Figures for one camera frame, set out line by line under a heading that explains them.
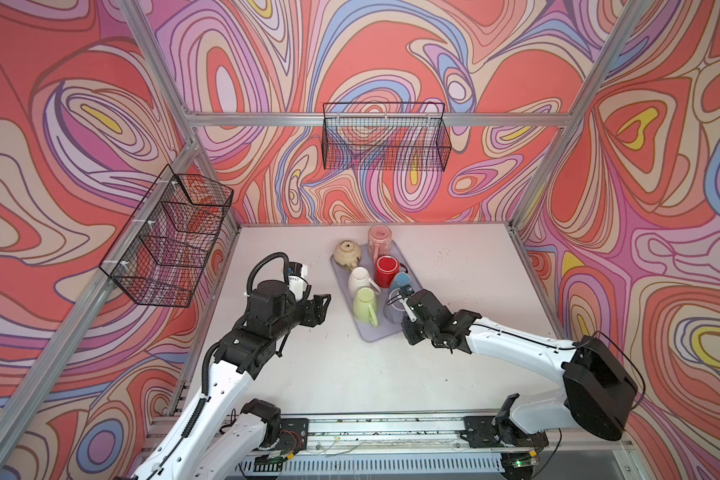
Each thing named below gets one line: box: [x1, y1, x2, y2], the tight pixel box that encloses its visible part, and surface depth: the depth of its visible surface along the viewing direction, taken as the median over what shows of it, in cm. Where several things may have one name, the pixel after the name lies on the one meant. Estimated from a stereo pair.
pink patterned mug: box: [367, 224, 392, 263], surface depth 103 cm
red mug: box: [374, 255, 409, 289], surface depth 100 cm
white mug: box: [348, 266, 381, 299], surface depth 95 cm
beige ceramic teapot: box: [334, 239, 362, 270], surface depth 103 cm
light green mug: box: [353, 286, 379, 327], surface depth 89 cm
